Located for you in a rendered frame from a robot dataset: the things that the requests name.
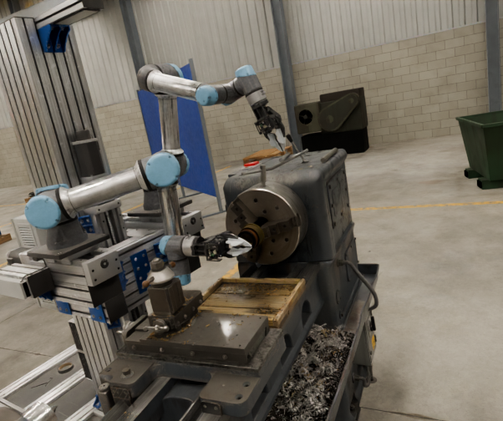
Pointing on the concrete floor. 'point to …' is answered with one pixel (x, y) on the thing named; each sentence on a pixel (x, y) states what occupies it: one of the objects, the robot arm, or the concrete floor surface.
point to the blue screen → (192, 121)
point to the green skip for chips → (499, 147)
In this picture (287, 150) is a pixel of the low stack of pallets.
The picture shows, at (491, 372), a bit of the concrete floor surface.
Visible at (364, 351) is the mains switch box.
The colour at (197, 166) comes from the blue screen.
